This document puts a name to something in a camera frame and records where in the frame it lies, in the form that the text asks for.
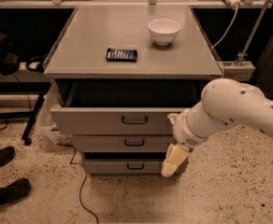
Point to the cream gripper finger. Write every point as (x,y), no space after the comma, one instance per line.
(174,118)
(174,157)

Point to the grey top drawer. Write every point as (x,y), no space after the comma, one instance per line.
(118,107)

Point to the grey drawer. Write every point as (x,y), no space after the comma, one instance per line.
(122,143)
(123,167)
(118,107)

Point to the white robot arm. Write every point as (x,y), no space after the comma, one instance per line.
(225,103)

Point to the grey drawer cabinet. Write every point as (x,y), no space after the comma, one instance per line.
(81,55)

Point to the grey bottom drawer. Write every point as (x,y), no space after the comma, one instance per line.
(123,167)

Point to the grey middle drawer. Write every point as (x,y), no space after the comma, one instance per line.
(122,143)

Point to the white ceramic bowl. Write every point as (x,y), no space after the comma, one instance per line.
(163,31)

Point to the black stand leg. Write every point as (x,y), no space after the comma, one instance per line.
(31,121)

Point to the black headphones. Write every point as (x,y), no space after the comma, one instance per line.
(36,64)

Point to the metal diagonal rod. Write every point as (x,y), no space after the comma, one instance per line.
(243,53)

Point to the dark bag on shelf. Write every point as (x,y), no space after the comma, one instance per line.
(9,62)

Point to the black shoe lower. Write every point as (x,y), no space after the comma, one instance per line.
(15,191)

